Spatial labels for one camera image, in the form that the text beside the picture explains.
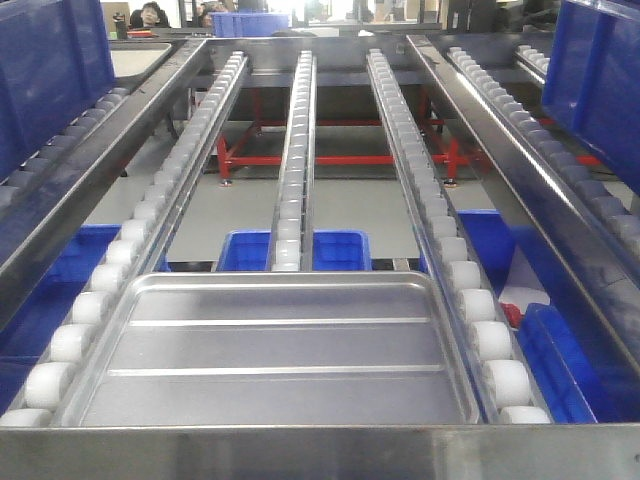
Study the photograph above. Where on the small ribbed silver tray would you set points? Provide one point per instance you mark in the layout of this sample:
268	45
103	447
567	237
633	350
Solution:
274	349

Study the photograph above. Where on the grey tray far left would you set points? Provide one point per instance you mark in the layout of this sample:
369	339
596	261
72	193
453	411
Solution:
132	60

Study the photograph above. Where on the middle white roller track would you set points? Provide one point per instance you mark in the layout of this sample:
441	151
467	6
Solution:
292	231

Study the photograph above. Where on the white roller track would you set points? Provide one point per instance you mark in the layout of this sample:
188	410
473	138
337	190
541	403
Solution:
292	231
503	385
138	247

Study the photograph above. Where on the blue bin below middle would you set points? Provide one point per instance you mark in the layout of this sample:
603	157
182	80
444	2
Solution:
333	250

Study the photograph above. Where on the distant blue crate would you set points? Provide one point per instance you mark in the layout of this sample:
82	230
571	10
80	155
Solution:
239	25

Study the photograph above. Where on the right white roller track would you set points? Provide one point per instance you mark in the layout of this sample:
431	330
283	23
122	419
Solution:
503	385

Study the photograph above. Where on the person in background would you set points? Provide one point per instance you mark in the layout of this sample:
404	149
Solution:
150	15

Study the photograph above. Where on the far left roller track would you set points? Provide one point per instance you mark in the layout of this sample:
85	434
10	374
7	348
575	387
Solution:
24	177

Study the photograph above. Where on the blue bin lower right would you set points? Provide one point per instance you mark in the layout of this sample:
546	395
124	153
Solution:
581	377

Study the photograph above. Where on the far right roller track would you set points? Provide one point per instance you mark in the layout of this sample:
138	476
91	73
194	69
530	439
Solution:
606	207

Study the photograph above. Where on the left white roller track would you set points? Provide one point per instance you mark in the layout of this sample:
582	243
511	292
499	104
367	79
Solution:
138	247

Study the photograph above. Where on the blue bin lower left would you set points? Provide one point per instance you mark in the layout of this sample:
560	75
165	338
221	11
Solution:
25	338

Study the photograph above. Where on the blue bin upper left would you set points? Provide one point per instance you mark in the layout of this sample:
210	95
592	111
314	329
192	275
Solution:
55	64

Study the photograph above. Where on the red metal frame cart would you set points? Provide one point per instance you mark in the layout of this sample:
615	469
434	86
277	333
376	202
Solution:
349	132

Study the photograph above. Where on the steel front rail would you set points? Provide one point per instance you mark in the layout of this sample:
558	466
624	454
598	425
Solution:
605	451

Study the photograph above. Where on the left steel divider rail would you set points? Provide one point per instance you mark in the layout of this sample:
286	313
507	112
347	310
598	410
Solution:
36	227

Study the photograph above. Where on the steel divider rail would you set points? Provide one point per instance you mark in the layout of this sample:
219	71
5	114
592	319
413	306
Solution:
526	187
36	227

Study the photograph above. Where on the right steel divider rail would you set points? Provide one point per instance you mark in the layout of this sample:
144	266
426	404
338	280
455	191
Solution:
526	187

